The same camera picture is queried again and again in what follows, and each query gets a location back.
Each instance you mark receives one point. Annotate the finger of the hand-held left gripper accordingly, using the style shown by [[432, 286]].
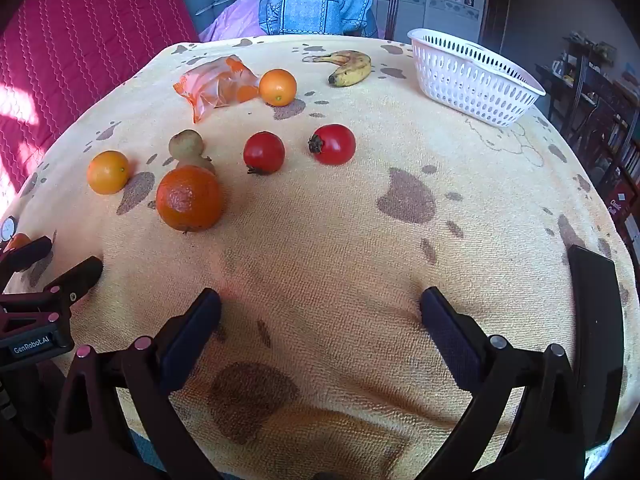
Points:
[[27, 256], [75, 276]]

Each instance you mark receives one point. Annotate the orange plastic snack bag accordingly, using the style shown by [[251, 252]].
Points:
[[215, 85]]

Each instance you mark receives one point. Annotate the black rectangular device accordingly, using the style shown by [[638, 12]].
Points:
[[595, 345]]

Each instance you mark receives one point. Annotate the dark wooden chair with slats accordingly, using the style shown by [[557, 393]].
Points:
[[393, 5]]

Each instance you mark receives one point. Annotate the dark side table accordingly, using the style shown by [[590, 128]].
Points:
[[552, 85]]

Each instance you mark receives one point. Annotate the small orange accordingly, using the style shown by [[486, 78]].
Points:
[[277, 87], [107, 172]]

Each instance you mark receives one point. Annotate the red tomato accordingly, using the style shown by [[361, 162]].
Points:
[[264, 152], [335, 145]]

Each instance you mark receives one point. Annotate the dark wooden chair carved back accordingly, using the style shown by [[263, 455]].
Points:
[[600, 110]]

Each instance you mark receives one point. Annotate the pink blanket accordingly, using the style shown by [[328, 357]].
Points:
[[235, 22]]

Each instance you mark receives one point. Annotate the bookshelf with books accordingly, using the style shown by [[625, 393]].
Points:
[[627, 150]]

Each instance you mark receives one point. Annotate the grey padded cushion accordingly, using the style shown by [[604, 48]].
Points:
[[215, 2]]

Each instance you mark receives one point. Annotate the yellow banana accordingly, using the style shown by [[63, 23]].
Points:
[[352, 72]]

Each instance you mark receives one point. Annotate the red box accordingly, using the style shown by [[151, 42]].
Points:
[[622, 202]]

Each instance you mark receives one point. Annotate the white plastic basket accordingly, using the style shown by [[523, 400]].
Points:
[[475, 85]]

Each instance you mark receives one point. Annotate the small white round clock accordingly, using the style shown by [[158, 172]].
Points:
[[6, 230]]

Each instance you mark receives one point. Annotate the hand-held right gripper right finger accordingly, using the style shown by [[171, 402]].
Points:
[[450, 341]]

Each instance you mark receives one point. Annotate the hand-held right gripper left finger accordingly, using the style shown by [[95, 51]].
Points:
[[192, 341]]

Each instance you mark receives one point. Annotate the red quilted bedspread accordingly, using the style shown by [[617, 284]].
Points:
[[85, 60]]

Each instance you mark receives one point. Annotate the brown wooden door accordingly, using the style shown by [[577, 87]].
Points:
[[500, 10]]

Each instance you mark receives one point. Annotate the blue checked pillow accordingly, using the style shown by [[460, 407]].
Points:
[[310, 0]]

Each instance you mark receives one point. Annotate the yellow paw print towel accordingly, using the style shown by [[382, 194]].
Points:
[[325, 240]]

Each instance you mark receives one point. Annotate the large orange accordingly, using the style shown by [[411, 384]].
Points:
[[190, 200]]

